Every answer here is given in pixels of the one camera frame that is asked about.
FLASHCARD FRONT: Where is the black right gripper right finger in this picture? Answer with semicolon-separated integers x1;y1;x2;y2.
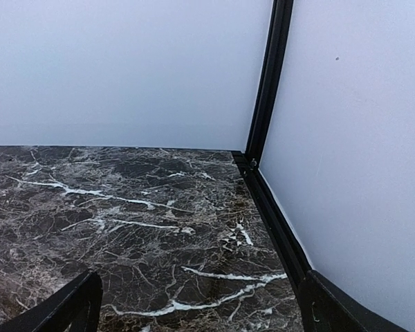
298;270;404;332

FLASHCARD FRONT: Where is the black right side rail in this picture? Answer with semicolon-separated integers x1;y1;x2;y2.
231;150;314;288

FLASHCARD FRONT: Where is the black right frame post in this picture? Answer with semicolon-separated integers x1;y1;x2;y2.
245;0;294;169

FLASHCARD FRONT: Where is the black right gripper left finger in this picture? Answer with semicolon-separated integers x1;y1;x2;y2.
0;270;103;332

